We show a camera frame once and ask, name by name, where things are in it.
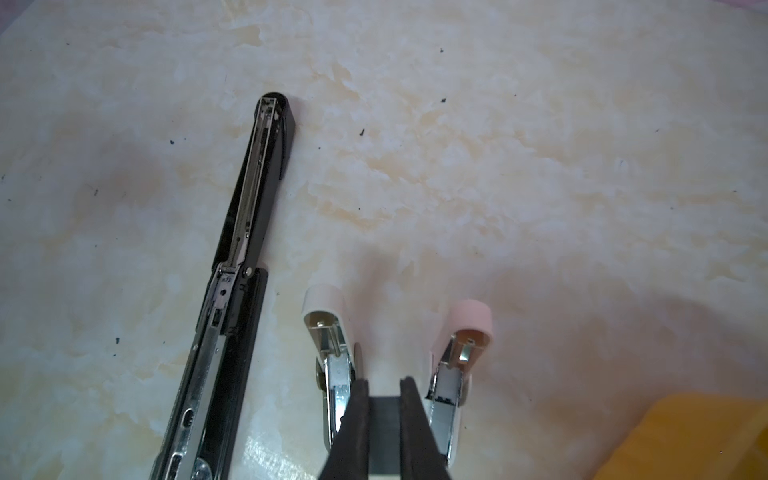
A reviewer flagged yellow plastic tray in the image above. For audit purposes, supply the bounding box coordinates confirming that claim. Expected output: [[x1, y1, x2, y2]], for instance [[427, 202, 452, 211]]
[[595, 393, 767, 479]]

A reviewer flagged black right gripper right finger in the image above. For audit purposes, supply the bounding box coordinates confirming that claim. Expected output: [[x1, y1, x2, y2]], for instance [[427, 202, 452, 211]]
[[399, 377, 451, 480]]

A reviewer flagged black stapler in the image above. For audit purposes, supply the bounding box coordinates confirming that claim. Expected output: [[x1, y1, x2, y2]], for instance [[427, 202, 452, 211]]
[[150, 92, 295, 479]]

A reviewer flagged white pink stapler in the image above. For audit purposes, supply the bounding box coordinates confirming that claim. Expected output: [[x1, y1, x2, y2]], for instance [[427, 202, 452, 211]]
[[424, 299, 494, 467]]

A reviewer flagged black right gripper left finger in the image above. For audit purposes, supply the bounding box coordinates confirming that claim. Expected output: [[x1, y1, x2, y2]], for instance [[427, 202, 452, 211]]
[[318, 379, 370, 480]]

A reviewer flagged stapler metal magazine part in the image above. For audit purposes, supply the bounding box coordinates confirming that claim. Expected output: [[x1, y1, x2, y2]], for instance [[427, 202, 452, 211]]
[[302, 284, 364, 448]]

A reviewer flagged silver staple strip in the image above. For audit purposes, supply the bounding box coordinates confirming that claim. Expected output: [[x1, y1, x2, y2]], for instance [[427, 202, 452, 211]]
[[368, 397, 401, 476]]

